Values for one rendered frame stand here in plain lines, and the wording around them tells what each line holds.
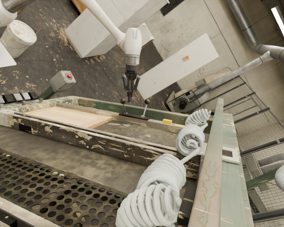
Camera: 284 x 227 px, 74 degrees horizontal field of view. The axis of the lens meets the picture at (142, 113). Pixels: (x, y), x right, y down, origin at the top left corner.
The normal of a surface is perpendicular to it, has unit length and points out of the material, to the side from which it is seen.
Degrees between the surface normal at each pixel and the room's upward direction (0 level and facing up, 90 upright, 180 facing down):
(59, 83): 90
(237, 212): 54
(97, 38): 90
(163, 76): 90
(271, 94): 90
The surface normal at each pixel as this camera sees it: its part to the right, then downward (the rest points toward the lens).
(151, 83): -0.29, 0.36
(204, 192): 0.07, -0.97
